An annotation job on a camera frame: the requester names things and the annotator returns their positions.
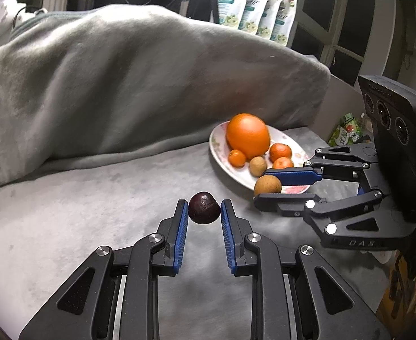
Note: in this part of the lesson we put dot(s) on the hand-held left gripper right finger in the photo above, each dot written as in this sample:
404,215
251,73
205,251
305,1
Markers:
229,237

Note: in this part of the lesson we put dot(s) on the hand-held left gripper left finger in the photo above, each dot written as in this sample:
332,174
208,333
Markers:
181,237

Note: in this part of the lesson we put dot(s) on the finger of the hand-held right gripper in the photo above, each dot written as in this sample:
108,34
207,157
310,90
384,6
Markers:
286,203
296,177

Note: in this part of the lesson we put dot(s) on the small mandarin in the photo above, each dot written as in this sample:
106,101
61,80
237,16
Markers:
237,158
282,164

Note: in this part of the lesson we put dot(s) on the brown round longan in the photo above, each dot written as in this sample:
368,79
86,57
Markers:
266,186
257,166

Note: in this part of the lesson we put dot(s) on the medium tangerine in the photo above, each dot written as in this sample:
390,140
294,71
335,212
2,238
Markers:
280,151

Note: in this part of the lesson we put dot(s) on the floral white plate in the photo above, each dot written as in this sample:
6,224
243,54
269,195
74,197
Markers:
219,148

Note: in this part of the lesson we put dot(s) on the green snack packet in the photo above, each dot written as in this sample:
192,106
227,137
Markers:
346,131

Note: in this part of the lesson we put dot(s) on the large orange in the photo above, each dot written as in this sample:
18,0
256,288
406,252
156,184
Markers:
247,134

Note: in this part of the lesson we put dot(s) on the brown wooden furniture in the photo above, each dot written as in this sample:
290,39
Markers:
388,304

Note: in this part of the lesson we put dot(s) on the grey fleece blanket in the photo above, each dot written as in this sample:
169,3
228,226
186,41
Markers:
123,78

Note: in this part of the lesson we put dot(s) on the white plastic object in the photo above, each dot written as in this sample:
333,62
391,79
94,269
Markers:
16,12

